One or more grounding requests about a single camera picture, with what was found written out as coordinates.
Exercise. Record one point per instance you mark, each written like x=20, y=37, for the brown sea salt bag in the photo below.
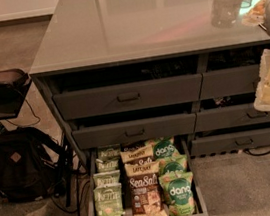
x=145, y=189
x=140, y=156

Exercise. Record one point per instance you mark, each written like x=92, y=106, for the top right grey drawer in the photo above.
x=228, y=82

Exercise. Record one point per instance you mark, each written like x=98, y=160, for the grey drawer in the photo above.
x=230, y=117
x=128, y=97
x=135, y=130
x=230, y=142
x=228, y=82

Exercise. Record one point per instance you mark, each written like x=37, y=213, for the middle right grey drawer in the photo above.
x=230, y=117

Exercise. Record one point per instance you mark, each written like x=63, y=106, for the bottom right grey drawer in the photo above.
x=230, y=142

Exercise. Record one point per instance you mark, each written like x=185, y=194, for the middle green dang bag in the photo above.
x=173, y=164

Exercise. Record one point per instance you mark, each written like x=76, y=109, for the front green dang bag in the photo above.
x=178, y=193

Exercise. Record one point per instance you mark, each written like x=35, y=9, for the rear brown chip bag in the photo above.
x=132, y=146

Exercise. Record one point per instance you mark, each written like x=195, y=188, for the rear green kettle bag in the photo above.
x=105, y=153

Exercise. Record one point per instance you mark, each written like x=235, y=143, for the green kettle bag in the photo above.
x=105, y=153
x=106, y=178
x=106, y=166
x=108, y=200

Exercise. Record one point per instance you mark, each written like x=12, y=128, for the middle left grey drawer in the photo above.
x=135, y=130

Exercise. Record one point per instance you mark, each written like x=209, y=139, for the front green kettle bag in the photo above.
x=108, y=200

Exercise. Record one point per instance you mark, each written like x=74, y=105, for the top left grey drawer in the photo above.
x=128, y=97

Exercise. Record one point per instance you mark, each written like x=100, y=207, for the black white marker board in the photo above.
x=256, y=15

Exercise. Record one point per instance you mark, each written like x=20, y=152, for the black backpack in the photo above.
x=30, y=165

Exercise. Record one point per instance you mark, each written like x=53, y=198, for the brown headset device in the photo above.
x=11, y=82

